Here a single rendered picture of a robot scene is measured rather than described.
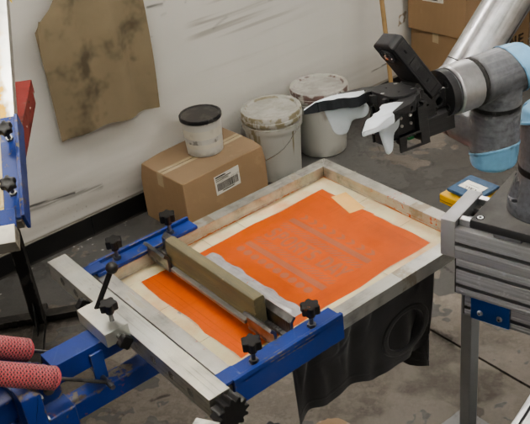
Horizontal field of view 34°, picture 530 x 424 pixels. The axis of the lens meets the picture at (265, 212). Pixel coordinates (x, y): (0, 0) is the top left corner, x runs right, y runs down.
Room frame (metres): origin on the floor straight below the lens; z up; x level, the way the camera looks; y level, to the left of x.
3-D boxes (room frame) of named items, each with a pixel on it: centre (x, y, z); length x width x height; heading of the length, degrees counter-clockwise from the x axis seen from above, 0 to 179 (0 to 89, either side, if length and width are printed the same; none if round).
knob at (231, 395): (1.25, 0.12, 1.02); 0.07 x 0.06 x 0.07; 125
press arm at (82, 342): (1.47, 0.42, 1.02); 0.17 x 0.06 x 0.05; 125
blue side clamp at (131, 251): (1.89, 0.32, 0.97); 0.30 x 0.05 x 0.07; 125
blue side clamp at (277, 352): (1.43, -0.01, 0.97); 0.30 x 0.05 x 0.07; 125
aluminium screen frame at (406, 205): (1.80, -0.04, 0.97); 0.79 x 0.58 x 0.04; 125
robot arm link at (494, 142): (1.22, -0.36, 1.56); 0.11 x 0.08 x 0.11; 26
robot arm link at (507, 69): (1.21, -0.37, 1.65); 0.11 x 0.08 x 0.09; 116
